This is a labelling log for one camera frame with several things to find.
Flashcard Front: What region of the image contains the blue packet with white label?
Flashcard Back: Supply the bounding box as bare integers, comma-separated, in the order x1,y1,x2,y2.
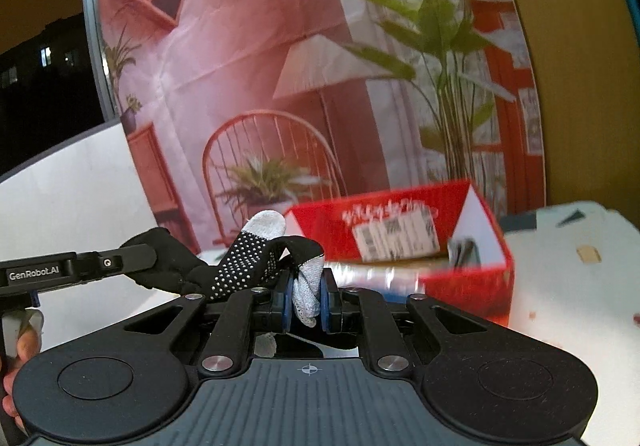
325,263,453,305

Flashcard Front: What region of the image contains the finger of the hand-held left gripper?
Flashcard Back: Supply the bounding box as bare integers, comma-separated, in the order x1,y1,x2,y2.
75,246,157,283

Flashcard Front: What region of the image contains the grey window frame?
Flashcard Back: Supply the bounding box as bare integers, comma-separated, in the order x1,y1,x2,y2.
80,0,124,126

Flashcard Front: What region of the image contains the person's left hand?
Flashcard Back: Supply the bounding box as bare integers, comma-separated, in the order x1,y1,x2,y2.
0,310,45,432

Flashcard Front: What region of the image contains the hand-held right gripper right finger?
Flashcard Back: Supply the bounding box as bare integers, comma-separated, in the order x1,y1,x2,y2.
319,273,493,380

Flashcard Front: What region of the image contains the white patterned table mat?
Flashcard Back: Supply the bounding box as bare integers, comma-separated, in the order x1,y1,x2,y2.
200,199,640,446

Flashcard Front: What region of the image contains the wooden panel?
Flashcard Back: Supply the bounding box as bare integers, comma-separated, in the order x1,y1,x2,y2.
477,0,640,218

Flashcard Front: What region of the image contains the red strawberry cardboard box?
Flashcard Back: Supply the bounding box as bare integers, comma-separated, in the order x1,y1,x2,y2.
282,178,516,328

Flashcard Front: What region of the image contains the printed room backdrop cloth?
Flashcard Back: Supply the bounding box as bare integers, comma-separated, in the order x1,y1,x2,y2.
95,0,547,254

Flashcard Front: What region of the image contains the black dotted glove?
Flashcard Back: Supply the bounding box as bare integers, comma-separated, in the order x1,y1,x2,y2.
120,210,326,328

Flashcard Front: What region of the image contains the white marble board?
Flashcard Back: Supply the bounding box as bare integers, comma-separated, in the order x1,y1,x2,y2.
0,122,202,358

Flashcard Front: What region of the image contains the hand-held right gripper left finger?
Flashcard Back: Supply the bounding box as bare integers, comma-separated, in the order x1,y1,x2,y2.
117,273,294,380

